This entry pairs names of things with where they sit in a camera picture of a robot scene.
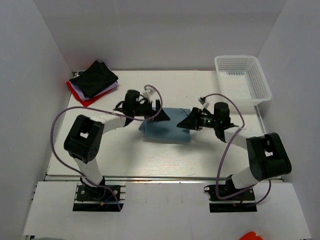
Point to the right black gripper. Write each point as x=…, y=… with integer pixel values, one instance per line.
x=194, y=120

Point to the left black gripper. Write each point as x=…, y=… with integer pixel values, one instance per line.
x=162, y=117

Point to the teal blue t-shirt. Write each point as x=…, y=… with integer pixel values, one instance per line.
x=167, y=131

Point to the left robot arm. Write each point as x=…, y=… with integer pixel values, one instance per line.
x=84, y=138

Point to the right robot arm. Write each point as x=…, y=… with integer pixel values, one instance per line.
x=267, y=156

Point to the white plastic basket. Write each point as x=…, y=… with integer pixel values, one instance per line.
x=242, y=80

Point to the red folded t-shirt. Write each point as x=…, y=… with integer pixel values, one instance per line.
x=88, y=102

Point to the black folded t-shirt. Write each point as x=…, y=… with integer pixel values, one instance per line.
x=95, y=79

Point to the orange object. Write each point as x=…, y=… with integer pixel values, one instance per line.
x=251, y=236

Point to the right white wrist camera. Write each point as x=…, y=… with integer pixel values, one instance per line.
x=205, y=104

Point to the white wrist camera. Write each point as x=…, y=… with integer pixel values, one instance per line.
x=205, y=104
x=148, y=92

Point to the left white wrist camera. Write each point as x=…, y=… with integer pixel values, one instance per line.
x=148, y=92

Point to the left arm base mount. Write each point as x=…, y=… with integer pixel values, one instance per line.
x=90, y=199

